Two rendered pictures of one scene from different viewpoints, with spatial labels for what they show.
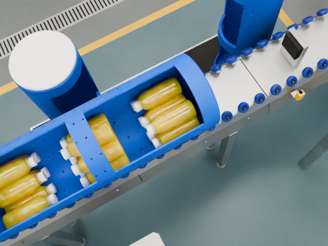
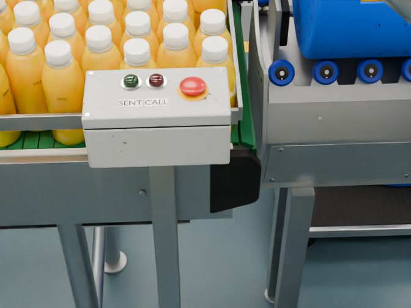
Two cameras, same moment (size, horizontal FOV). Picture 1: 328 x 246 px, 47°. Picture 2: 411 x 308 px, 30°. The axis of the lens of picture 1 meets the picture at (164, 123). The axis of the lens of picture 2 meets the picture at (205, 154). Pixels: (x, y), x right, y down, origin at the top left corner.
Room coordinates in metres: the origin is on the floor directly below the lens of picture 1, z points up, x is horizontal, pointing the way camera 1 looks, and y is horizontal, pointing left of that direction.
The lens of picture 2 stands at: (-0.78, 0.53, 1.81)
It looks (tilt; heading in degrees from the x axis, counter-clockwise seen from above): 47 degrees down; 16
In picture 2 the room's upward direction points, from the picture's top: straight up
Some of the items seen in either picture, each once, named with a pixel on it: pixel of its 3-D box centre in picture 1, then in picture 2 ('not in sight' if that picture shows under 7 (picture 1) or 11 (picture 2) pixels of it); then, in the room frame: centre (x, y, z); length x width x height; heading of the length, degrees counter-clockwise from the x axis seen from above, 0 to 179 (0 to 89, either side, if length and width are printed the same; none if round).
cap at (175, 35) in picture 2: not in sight; (175, 35); (0.11, 0.84, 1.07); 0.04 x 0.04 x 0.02
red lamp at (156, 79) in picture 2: not in sight; (156, 79); (-0.03, 0.82, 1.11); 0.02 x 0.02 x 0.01
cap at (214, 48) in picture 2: not in sight; (214, 47); (0.10, 0.77, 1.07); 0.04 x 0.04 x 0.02
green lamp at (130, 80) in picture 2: not in sight; (131, 80); (-0.04, 0.85, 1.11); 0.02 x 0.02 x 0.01
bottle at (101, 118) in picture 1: (87, 132); not in sight; (0.50, 0.27, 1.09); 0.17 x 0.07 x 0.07; 109
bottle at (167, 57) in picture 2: not in sight; (177, 78); (0.11, 0.84, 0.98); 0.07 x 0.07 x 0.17
